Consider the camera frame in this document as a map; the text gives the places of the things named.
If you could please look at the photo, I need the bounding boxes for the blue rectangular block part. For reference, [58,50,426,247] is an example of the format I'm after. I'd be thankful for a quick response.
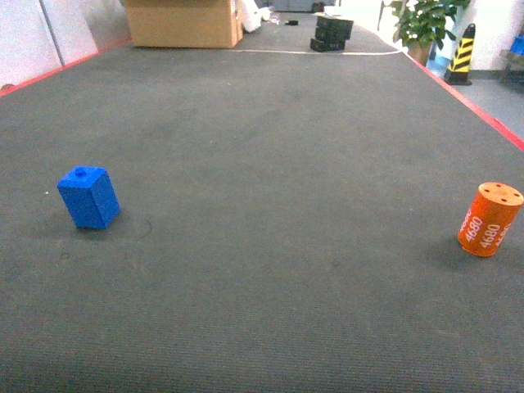
[56,166,120,230]

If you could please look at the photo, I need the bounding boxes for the orange cylindrical 4680 cap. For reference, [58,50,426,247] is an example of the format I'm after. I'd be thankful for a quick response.
[457,182,523,257]

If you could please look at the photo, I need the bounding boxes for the stack of black boxes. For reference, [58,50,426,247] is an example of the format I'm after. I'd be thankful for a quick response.
[310,16,354,52]

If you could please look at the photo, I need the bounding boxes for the white foam packaging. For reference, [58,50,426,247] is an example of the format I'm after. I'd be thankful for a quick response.
[236,0,271,33]

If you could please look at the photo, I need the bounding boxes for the large cardboard box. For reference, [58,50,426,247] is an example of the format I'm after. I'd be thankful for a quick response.
[124,0,243,49]

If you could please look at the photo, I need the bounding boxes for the yellow black traffic cone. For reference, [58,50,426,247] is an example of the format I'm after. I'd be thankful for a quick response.
[444,23,476,86]

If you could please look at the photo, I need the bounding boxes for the green potted plant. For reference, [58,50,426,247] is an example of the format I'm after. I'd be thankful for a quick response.
[387,0,471,66]

